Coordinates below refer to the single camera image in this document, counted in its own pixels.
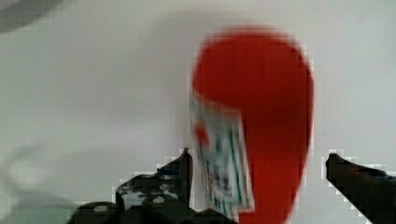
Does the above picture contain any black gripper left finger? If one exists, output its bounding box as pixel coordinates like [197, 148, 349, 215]
[66, 148, 237, 224]

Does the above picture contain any round grey plate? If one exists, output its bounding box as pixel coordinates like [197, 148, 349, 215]
[0, 0, 64, 34]

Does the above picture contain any red plush ketchup bottle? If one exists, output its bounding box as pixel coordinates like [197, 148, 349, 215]
[190, 29, 314, 224]

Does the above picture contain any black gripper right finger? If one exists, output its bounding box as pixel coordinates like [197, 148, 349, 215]
[325, 153, 396, 224]

